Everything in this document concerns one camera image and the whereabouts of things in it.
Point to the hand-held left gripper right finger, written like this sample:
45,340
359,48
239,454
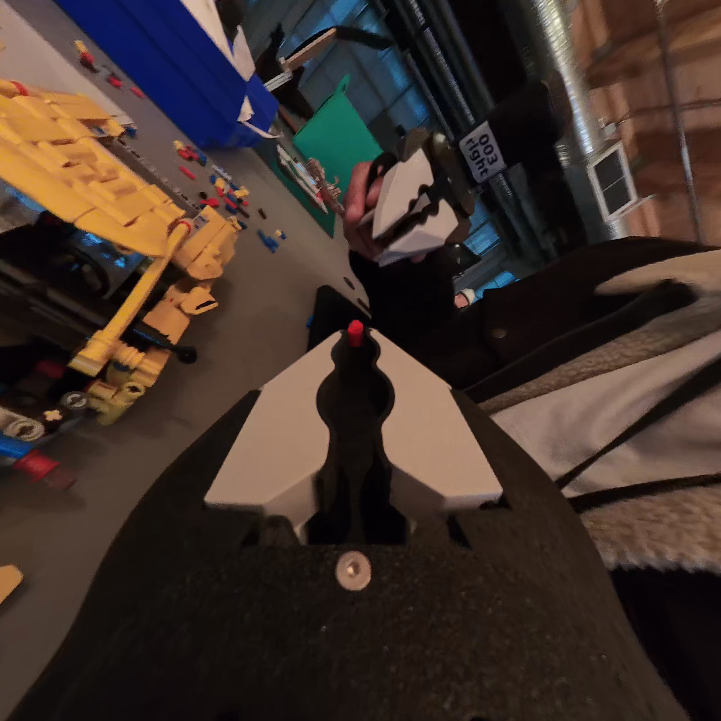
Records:
439,445

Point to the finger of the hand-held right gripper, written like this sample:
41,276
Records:
428,231
400,191

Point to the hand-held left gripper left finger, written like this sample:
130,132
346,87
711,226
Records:
270,445

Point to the red bush connector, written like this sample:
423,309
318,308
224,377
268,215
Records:
355,333

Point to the pile of small coloured pins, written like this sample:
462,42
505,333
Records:
225,197

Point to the wooden metal jointed arm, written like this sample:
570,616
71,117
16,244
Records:
315,50

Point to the person's right hand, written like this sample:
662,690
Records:
357,214

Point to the green plastic board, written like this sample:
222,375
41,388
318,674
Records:
338,141

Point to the small tan toy model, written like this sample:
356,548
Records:
315,180

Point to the white air vent grille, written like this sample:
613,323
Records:
614,180

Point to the tall paned window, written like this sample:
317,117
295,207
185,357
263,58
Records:
394,84

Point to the crumpled white printed bags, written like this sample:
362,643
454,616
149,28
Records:
248,56

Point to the blue plastic bin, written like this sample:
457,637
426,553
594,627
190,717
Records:
169,67

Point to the yellow long panel brick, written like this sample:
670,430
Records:
10,583

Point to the yellow toy car model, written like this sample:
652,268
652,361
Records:
84,186

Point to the silver ventilation duct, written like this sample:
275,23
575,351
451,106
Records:
563,84

